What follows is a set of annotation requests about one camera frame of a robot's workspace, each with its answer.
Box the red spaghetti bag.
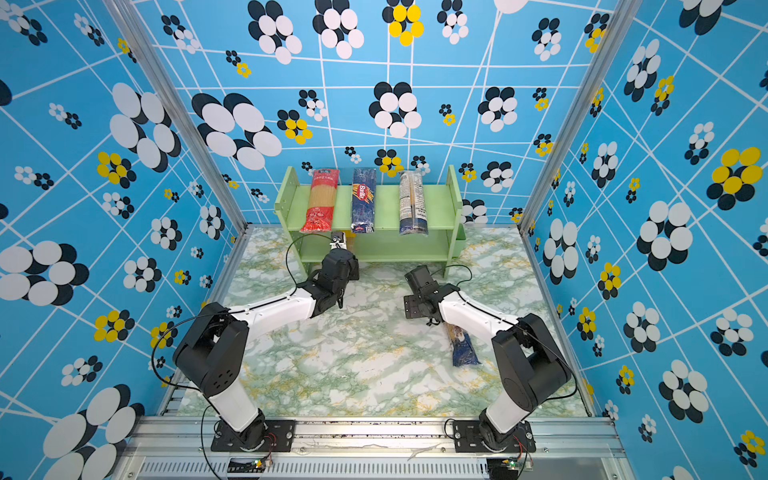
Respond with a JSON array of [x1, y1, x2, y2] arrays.
[[301, 169, 340, 233]]

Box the green wooden shelf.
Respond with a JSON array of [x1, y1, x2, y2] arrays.
[[274, 164, 466, 280]]

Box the blue clear spaghetti bag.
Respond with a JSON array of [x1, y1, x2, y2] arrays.
[[444, 323, 479, 367]]

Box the blue Barilla spaghetti box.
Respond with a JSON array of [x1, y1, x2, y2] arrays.
[[351, 168, 377, 234]]

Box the clear white label spaghetti bag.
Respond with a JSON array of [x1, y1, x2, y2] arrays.
[[399, 171, 428, 235]]

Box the yellow spaghetti bag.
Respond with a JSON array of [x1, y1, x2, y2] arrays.
[[342, 231, 356, 251]]

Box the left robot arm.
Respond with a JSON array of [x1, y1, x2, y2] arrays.
[[173, 248, 359, 451]]

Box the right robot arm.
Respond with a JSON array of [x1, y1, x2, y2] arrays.
[[404, 265, 573, 452]]

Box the green cup on shelf side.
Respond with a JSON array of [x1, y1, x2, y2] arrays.
[[452, 236, 466, 258]]

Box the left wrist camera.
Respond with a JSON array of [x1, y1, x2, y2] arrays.
[[330, 231, 347, 249]]

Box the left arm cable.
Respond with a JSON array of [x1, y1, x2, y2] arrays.
[[149, 232, 337, 480]]

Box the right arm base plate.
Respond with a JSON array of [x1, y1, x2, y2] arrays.
[[449, 420, 537, 455]]

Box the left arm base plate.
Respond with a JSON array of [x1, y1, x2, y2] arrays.
[[210, 419, 297, 453]]

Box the aluminium front rail frame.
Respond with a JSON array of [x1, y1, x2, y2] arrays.
[[114, 417, 635, 479]]

